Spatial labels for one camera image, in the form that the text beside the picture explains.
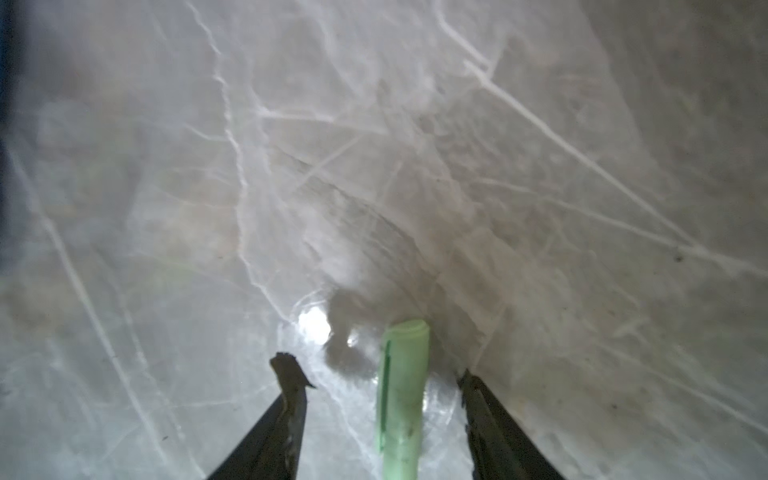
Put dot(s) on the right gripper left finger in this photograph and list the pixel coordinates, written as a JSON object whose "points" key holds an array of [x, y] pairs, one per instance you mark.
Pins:
{"points": [[271, 449]]}

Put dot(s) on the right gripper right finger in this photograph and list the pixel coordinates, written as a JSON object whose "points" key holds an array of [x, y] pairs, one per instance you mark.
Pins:
{"points": [[499, 447]]}

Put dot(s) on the green pen cap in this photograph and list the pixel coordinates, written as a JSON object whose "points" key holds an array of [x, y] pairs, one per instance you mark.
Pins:
{"points": [[403, 370]]}

